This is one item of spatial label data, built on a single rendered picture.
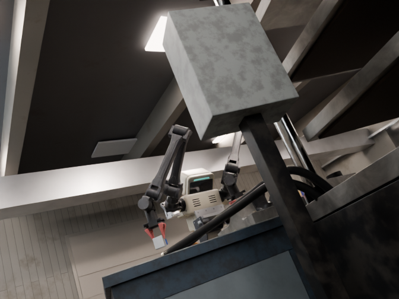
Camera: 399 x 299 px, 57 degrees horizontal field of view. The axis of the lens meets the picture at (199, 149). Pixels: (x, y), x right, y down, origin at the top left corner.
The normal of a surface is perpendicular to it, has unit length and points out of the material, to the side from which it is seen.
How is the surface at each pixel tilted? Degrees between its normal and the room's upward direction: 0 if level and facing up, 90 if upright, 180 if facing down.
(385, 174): 90
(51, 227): 90
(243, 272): 90
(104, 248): 90
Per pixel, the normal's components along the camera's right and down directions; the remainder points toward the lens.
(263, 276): 0.21, -0.43
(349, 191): -0.91, 0.23
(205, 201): 0.50, -0.35
